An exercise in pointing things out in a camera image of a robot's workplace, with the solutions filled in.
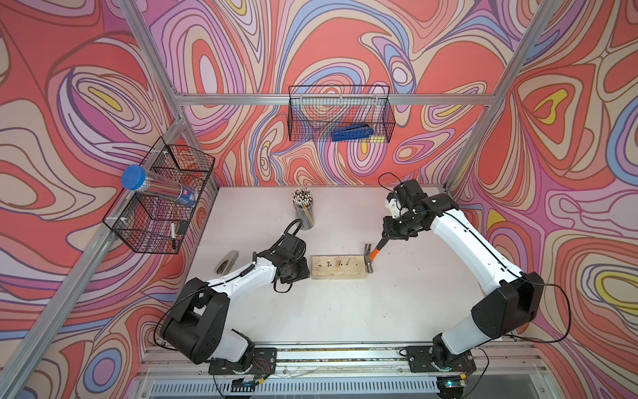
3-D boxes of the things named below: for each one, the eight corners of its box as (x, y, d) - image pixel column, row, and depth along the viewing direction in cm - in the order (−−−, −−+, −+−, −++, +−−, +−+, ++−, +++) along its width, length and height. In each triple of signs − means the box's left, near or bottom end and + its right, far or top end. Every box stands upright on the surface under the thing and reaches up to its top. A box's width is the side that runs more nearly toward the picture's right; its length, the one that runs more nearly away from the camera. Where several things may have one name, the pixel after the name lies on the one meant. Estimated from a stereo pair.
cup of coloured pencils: (299, 232, 106) (295, 203, 91) (296, 218, 110) (292, 189, 96) (315, 228, 107) (314, 199, 92) (311, 215, 111) (309, 185, 97)
